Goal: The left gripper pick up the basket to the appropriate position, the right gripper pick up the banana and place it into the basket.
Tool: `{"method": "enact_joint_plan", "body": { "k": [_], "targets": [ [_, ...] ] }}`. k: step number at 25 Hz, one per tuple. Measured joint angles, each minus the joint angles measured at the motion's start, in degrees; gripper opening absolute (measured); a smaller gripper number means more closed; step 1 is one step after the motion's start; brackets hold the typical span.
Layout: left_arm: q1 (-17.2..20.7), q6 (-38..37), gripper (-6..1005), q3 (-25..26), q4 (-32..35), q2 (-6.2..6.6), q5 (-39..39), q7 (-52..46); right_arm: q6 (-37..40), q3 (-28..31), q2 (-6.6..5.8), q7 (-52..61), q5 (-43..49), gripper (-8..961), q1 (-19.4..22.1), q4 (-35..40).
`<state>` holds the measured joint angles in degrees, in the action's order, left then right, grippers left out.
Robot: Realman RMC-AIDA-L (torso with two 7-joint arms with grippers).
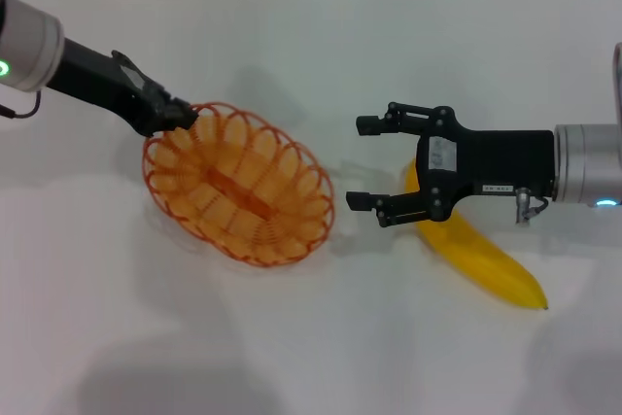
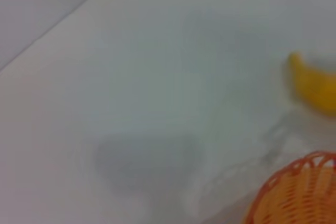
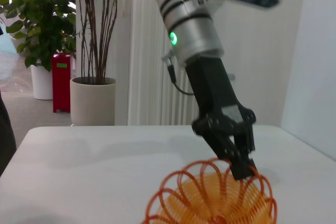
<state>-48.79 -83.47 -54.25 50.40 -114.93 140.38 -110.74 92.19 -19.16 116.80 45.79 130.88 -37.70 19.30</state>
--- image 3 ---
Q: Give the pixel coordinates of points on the red stand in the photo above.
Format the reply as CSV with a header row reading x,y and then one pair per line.
x,y
61,82

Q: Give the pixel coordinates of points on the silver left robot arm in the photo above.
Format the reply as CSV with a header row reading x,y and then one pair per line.
x,y
189,22

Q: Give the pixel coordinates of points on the dark rounded object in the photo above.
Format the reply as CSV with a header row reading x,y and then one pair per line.
x,y
5,140

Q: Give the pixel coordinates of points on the leafy green plant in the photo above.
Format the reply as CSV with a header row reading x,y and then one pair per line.
x,y
39,14

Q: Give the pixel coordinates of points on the white plant pot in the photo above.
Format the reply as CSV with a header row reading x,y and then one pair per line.
x,y
42,82

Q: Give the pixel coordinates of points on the beige plant pot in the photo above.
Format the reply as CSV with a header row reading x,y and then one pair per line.
x,y
92,100

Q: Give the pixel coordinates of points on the tall thin-stemmed plant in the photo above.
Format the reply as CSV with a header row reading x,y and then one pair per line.
x,y
97,24

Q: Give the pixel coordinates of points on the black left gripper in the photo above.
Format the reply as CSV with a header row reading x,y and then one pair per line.
x,y
212,87

